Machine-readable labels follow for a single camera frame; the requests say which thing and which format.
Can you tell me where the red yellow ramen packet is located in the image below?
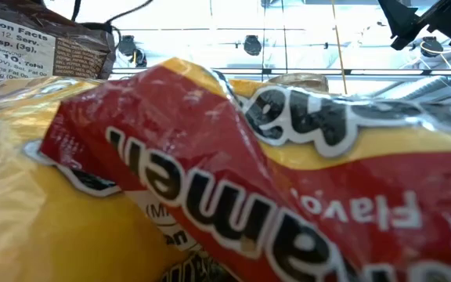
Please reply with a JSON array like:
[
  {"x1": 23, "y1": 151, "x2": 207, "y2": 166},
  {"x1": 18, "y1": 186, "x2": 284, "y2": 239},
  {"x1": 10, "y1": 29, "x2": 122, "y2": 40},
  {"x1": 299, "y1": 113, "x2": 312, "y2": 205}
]
[{"x1": 39, "y1": 56, "x2": 451, "y2": 282}]

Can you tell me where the yellow power cable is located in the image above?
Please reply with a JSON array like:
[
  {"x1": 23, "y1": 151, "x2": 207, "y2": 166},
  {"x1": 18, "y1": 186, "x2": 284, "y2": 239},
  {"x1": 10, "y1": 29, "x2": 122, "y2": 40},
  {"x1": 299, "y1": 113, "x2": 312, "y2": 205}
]
[{"x1": 330, "y1": 0, "x2": 348, "y2": 95}]

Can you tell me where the yellow ramen noodle packet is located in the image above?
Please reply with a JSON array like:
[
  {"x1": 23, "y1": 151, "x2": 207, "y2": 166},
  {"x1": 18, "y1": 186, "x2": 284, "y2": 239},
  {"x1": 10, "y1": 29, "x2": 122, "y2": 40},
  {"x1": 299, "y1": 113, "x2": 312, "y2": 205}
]
[{"x1": 0, "y1": 76, "x2": 195, "y2": 282}]

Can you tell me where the black ceiling cable reel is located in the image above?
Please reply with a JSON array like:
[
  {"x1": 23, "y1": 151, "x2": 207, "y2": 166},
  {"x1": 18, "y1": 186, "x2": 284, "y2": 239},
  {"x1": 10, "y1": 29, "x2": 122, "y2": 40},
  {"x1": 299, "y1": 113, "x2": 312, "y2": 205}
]
[
  {"x1": 117, "y1": 34, "x2": 148, "y2": 68},
  {"x1": 243, "y1": 34, "x2": 263, "y2": 56},
  {"x1": 420, "y1": 35, "x2": 444, "y2": 58}
]

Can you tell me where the brown seasoning packet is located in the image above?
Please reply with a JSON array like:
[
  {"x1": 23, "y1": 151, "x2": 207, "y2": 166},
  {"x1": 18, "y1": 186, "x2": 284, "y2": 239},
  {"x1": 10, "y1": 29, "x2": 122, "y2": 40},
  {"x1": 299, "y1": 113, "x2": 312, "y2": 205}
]
[{"x1": 0, "y1": 0, "x2": 117, "y2": 88}]

